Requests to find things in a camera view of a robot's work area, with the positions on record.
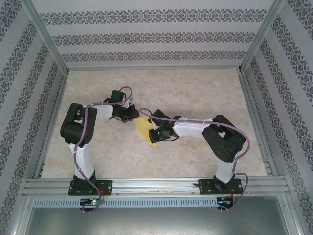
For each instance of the aluminium frame post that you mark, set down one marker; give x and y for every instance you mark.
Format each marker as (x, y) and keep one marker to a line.
(263, 31)
(44, 31)

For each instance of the aluminium frame bar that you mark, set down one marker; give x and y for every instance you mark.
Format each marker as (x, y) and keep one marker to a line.
(292, 215)
(23, 215)

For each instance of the aluminium mounting rail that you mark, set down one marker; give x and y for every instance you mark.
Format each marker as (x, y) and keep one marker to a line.
(156, 186)

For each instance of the grey sheet metal panel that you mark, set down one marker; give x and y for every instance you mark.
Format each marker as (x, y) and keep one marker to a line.
(156, 222)

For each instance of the yellow cloth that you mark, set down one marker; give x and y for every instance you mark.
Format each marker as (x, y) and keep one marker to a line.
(141, 128)

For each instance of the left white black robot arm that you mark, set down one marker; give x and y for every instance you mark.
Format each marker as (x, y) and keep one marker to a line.
(85, 161)

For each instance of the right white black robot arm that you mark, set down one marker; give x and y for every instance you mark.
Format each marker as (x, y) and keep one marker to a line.
(188, 128)

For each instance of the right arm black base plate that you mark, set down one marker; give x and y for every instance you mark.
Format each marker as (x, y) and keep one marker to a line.
(206, 187)

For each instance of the aluminium frame beam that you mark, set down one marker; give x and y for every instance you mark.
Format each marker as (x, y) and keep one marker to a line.
(154, 68)

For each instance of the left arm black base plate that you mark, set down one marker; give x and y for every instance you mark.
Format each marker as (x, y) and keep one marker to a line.
(107, 187)

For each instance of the aluminium side rail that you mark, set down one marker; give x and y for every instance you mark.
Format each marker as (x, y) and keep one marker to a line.
(53, 122)
(258, 122)

